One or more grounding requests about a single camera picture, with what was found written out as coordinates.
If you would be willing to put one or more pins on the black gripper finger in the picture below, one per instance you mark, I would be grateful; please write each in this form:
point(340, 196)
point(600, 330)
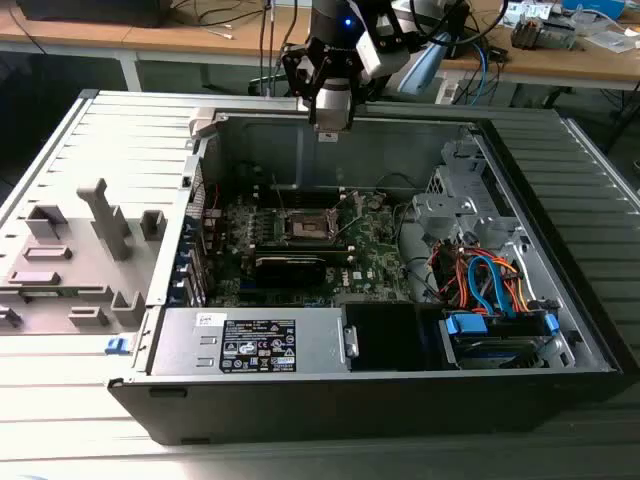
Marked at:
point(291, 62)
point(352, 102)

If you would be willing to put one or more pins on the silver CPU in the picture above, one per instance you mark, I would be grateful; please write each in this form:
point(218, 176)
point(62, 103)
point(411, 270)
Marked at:
point(332, 117)

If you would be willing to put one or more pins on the CPU socket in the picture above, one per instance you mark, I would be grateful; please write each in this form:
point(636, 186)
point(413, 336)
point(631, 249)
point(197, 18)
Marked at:
point(307, 227)

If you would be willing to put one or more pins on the metal CPU cooler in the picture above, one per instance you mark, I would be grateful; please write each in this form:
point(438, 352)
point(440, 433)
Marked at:
point(524, 32)

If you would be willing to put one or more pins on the white case label sticker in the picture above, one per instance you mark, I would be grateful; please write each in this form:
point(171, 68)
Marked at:
point(330, 137)

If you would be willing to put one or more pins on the round coin battery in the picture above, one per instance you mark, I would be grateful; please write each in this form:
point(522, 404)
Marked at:
point(376, 202)

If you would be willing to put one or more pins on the black speaker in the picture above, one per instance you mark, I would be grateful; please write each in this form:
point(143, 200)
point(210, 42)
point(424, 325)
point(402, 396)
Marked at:
point(457, 45)

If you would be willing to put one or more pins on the green motherboard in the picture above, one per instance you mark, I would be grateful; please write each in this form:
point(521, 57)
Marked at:
point(372, 245)

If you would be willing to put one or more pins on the black graphics card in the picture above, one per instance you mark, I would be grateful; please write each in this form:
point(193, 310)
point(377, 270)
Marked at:
point(290, 274)

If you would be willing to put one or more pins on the white paper cards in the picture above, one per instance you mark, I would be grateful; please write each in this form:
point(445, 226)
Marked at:
point(525, 9)

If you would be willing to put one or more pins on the black box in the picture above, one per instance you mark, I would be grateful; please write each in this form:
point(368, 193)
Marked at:
point(90, 12)

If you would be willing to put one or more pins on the silver metal drive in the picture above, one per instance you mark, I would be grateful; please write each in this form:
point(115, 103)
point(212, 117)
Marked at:
point(557, 35)

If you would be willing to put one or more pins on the wooden desk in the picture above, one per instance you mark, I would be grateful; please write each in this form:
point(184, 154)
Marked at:
point(75, 35)

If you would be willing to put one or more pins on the black plastic fan shroud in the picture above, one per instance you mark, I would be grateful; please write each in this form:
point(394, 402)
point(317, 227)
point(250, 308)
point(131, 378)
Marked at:
point(380, 340)

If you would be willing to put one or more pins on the hard disk in blue carrier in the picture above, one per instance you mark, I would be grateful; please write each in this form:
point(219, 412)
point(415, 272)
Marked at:
point(465, 322)

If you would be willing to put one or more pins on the blue cardboard box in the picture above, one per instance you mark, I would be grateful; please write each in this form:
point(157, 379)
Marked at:
point(592, 6)

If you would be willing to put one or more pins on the clear plastic bag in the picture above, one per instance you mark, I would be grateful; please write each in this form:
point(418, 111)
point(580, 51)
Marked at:
point(612, 40)

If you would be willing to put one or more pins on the grey parts rack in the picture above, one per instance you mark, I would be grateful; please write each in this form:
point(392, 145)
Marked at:
point(85, 250)

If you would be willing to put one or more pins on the grey power supply unit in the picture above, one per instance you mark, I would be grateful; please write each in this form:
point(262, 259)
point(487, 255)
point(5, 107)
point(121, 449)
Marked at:
point(175, 345)

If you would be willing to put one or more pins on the black PC case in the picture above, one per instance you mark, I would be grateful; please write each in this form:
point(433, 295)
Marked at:
point(350, 410)

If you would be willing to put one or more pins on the blue plastic clip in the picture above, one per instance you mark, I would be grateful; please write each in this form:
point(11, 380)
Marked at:
point(117, 346)

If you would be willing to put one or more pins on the green RAM stick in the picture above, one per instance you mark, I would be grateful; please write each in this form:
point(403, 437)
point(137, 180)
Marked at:
point(50, 294)

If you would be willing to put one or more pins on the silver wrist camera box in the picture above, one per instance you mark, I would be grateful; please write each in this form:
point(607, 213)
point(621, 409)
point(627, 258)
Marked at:
point(370, 55)

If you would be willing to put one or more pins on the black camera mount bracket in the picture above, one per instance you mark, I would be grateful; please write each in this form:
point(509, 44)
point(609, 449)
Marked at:
point(395, 30)

